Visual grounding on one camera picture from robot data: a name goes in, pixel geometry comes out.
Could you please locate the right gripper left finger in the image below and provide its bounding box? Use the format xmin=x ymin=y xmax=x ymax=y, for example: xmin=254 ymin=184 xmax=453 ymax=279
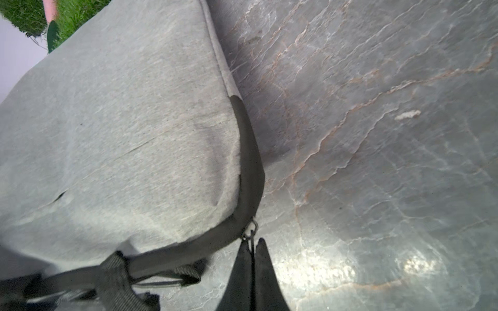
xmin=217 ymin=241 xmax=253 ymax=311

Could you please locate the teal garden trowel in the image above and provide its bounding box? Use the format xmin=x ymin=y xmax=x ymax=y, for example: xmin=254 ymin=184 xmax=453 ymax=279
xmin=47 ymin=20 xmax=58 ymax=54

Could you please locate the grey laptop bag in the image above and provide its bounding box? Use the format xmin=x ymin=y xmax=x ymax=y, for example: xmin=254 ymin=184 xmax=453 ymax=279
xmin=1 ymin=1 xmax=265 ymax=310

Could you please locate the green artificial grass mat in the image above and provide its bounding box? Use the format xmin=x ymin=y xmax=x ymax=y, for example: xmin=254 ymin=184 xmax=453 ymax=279
xmin=1 ymin=0 xmax=110 ymax=47

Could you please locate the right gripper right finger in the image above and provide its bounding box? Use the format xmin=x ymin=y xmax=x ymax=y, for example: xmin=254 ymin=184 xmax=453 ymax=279
xmin=254 ymin=238 xmax=290 ymax=311

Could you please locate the purple pink garden trowel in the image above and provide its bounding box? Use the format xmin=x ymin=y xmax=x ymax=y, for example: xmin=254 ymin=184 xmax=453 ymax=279
xmin=42 ymin=0 xmax=57 ymax=24

